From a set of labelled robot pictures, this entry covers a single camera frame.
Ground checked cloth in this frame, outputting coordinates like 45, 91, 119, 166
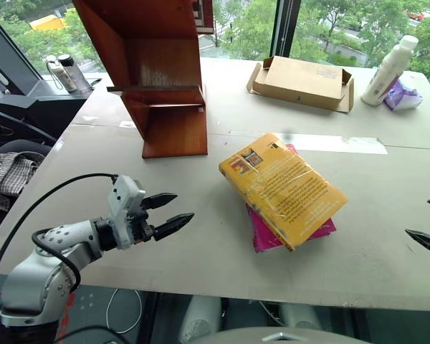
0, 150, 46, 212

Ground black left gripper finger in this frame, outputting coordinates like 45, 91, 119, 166
153, 211, 196, 242
142, 193, 178, 211

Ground black office chair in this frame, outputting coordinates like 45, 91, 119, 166
0, 105, 57, 230

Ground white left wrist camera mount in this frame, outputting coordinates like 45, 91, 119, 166
106, 174, 147, 250

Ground yellow book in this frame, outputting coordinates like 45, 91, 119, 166
219, 133, 349, 253

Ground white bottle with strap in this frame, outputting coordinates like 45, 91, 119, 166
45, 54, 78, 94

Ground grey robot torso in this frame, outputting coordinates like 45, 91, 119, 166
186, 325, 373, 344

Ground white plastic bottle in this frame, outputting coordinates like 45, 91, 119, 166
360, 34, 419, 106

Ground open cardboard box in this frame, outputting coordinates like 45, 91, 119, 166
246, 55, 355, 115

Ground purple tissue packet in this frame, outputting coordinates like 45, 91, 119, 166
383, 77, 424, 111

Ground pink book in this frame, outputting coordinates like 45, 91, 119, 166
245, 143, 337, 254

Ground thin white cable loop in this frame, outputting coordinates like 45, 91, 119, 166
105, 287, 144, 335

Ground black window frame post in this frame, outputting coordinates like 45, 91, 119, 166
269, 0, 302, 59

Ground white rounded robot leg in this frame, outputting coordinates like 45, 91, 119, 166
279, 303, 324, 331
178, 295, 223, 344

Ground brown wooden bookshelf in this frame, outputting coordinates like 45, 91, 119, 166
72, 0, 216, 160

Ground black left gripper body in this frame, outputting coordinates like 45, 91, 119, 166
128, 199, 157, 246

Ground clear bottle with black cap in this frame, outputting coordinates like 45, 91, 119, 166
57, 53, 93, 93

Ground dark side desk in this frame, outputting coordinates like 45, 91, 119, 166
0, 77, 103, 144

